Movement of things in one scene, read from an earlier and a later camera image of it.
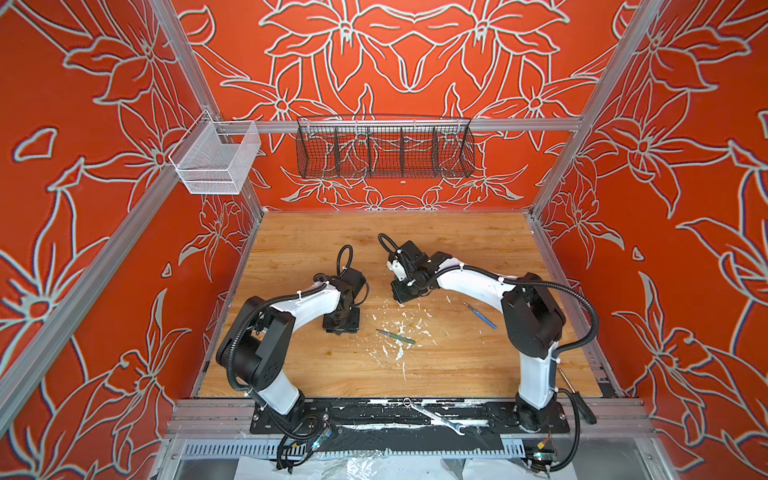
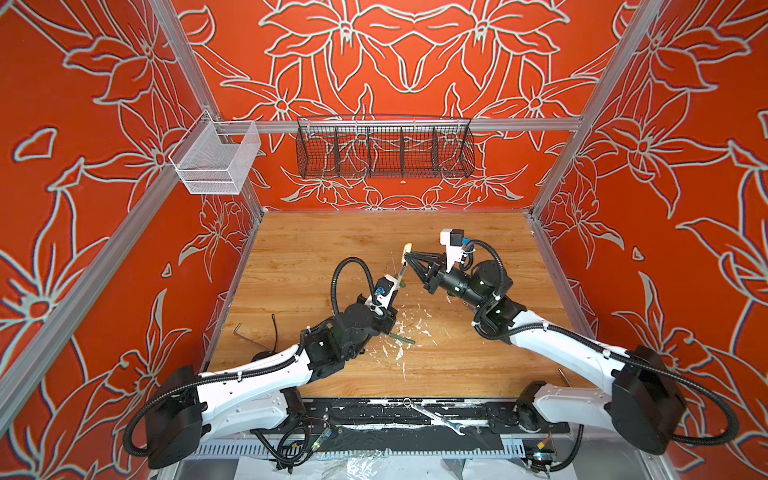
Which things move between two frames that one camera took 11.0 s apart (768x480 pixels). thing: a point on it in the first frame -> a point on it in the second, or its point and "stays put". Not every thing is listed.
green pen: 396,337 stays put
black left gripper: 353,325 -> 387,321
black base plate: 405,416 stays put
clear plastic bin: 214,156 stays put
